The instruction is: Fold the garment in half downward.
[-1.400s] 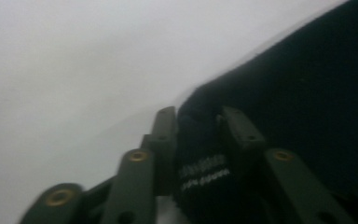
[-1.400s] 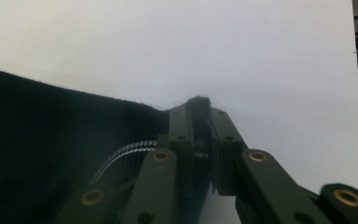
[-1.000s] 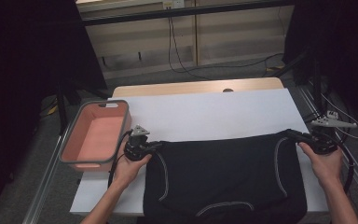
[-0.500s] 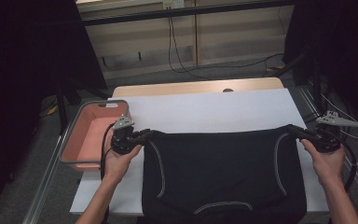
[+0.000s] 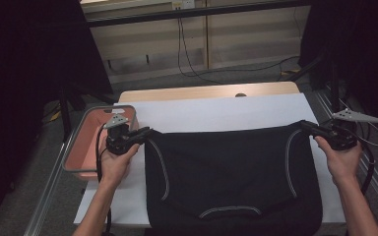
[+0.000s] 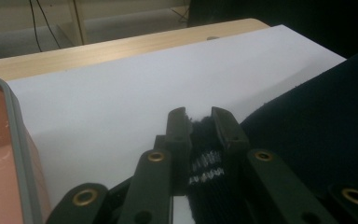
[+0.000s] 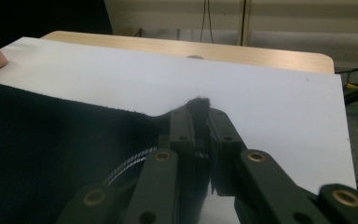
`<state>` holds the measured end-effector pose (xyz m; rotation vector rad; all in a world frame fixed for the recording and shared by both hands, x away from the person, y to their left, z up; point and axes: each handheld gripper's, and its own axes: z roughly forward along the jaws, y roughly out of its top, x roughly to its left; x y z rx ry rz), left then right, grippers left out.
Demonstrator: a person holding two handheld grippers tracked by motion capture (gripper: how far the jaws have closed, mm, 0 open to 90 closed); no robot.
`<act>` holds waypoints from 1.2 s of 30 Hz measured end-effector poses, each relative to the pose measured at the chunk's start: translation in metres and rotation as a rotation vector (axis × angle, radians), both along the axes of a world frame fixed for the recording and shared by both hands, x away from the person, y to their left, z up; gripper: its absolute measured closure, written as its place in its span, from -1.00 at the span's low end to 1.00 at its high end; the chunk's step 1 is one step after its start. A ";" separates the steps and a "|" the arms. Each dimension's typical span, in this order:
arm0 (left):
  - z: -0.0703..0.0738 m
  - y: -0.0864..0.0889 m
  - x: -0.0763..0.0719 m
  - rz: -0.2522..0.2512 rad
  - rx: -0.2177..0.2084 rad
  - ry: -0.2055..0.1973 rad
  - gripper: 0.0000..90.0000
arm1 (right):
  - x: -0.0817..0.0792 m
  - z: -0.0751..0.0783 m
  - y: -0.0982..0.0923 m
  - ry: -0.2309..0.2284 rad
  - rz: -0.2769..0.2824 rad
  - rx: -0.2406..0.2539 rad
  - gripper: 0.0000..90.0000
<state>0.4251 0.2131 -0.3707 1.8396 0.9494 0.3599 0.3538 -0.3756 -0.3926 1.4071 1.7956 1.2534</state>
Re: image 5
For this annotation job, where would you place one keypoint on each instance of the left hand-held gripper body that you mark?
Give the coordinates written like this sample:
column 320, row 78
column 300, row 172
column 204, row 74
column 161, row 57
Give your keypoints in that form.
column 116, row 120

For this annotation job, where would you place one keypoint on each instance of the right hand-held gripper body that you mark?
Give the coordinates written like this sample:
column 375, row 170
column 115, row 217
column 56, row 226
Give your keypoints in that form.
column 351, row 115

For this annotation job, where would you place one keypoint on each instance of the pink basket with grey rim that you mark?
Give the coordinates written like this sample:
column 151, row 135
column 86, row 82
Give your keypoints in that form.
column 85, row 147

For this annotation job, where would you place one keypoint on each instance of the black knit vest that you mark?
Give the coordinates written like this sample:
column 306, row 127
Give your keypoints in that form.
column 226, row 164

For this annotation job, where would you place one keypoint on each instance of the person's right hand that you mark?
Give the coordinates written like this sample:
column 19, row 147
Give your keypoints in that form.
column 343, row 164

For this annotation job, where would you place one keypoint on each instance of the person's left hand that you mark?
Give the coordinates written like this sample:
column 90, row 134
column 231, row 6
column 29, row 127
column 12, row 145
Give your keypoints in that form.
column 114, row 167

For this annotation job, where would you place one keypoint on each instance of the black metal stand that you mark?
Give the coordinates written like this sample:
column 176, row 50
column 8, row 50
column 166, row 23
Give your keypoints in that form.
column 334, row 88

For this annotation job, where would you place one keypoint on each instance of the black tripod stand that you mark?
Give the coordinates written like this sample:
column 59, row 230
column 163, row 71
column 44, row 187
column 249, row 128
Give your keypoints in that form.
column 65, row 111

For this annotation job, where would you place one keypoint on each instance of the black curtain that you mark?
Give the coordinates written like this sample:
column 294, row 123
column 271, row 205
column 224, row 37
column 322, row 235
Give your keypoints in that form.
column 367, row 49
column 19, row 65

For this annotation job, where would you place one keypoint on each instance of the dark table grommet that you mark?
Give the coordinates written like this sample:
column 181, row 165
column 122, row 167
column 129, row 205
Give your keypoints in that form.
column 240, row 95

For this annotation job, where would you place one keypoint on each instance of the beige cabinet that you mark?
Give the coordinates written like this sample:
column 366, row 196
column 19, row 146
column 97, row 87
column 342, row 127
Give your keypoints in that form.
column 252, row 36

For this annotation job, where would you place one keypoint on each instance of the black horizontal bar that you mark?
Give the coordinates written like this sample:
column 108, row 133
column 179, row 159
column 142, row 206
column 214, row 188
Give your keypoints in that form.
column 190, row 13

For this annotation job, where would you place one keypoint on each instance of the white wall socket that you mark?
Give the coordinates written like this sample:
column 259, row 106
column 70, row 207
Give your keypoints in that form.
column 183, row 4

